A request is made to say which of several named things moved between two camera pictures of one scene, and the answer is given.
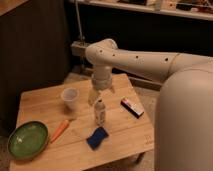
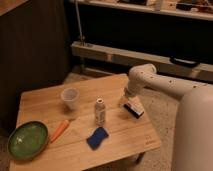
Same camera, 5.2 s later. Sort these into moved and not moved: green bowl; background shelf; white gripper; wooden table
Moved: white gripper
Not moved: wooden table; green bowl; background shelf
